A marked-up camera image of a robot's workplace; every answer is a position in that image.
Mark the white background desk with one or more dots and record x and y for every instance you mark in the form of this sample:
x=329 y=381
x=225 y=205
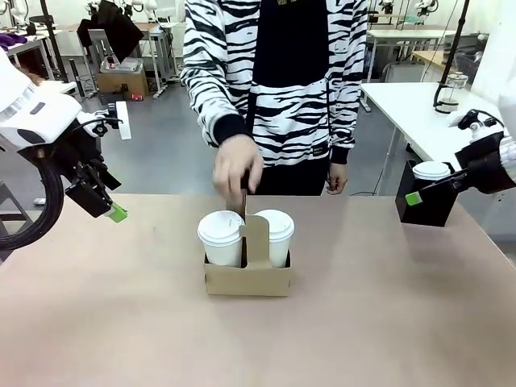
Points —
x=24 y=50

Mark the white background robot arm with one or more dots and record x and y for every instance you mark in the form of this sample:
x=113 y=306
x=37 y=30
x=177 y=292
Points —
x=428 y=5
x=141 y=4
x=20 y=10

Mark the person's right hand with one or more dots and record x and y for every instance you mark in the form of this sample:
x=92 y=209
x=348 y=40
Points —
x=238 y=161

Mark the white lidded cup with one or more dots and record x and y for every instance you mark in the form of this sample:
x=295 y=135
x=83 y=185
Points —
x=431 y=170

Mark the long white background table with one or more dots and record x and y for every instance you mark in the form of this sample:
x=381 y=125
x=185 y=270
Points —
x=403 y=32

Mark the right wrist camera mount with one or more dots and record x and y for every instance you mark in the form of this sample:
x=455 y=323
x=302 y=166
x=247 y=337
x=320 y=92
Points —
x=475 y=127

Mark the black tripod pole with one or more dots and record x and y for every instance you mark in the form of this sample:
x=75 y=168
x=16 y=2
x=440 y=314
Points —
x=53 y=40

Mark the black stand pole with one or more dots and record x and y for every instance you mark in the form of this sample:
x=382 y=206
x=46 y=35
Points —
x=455 y=40

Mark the black box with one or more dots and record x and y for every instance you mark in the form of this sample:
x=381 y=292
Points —
x=427 y=211

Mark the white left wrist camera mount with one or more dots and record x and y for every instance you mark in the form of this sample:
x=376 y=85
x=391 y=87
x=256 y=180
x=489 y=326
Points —
x=124 y=121

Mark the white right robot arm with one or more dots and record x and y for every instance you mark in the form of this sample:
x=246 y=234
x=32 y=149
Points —
x=510 y=161

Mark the brown cardboard box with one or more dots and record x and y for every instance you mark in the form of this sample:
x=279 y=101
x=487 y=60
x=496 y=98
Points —
x=121 y=80

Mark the purple cloth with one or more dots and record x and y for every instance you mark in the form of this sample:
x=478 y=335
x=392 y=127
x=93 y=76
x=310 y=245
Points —
x=12 y=39

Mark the wooden background table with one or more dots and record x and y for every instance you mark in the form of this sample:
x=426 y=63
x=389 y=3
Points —
x=429 y=56

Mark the black cloth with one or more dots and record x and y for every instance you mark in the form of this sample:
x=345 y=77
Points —
x=113 y=28

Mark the person in zebra-striped hoodie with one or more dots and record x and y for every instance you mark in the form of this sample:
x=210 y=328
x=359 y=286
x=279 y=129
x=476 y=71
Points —
x=290 y=101

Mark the person's left hand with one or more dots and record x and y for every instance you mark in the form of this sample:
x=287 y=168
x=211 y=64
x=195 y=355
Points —
x=338 y=177

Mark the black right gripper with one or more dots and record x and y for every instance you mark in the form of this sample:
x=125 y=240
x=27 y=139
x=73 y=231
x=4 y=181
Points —
x=483 y=165

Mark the white paper cup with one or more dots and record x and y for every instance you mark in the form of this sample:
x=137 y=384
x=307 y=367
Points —
x=219 y=246
x=278 y=246

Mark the glass french press carafe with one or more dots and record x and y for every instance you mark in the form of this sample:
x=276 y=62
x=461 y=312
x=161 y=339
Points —
x=447 y=98

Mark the small red box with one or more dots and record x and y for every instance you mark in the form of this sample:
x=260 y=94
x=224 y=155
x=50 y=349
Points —
x=137 y=97

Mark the person's left forearm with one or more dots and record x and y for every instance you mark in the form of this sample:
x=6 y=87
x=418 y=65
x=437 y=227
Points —
x=344 y=133

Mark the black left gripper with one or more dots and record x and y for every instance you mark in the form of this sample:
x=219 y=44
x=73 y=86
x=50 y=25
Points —
x=76 y=147

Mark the brown cardboard cup carrier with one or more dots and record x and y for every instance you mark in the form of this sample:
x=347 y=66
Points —
x=246 y=282

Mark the white side table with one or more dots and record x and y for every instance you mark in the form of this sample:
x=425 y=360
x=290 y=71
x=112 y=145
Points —
x=403 y=105

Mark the person's right forearm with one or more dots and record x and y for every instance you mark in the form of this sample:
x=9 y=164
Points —
x=213 y=109

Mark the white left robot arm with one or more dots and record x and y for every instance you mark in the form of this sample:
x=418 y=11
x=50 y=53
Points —
x=36 y=109

